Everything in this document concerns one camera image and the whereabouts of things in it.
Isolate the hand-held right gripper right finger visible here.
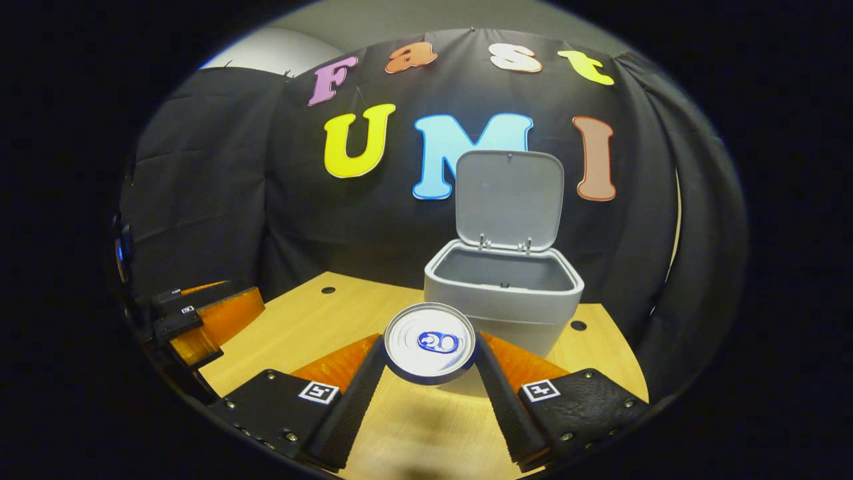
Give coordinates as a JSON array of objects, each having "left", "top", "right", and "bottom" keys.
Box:
[{"left": 474, "top": 331, "right": 650, "bottom": 473}]

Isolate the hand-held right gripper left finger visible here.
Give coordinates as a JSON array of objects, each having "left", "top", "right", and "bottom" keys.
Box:
[{"left": 210, "top": 333, "right": 387, "bottom": 471}]

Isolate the grey desktop garbage bin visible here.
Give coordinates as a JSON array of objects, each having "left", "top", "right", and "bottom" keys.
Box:
[{"left": 424, "top": 150, "right": 585, "bottom": 359}]

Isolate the wooden desktop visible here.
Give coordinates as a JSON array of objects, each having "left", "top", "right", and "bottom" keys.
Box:
[{"left": 199, "top": 270, "right": 650, "bottom": 480}]

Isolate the silver pop can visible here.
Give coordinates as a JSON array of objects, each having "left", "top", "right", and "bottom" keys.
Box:
[{"left": 383, "top": 302, "right": 477, "bottom": 399}]

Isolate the black backdrop cloth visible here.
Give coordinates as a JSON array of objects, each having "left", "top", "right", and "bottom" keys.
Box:
[{"left": 120, "top": 28, "right": 747, "bottom": 401}]

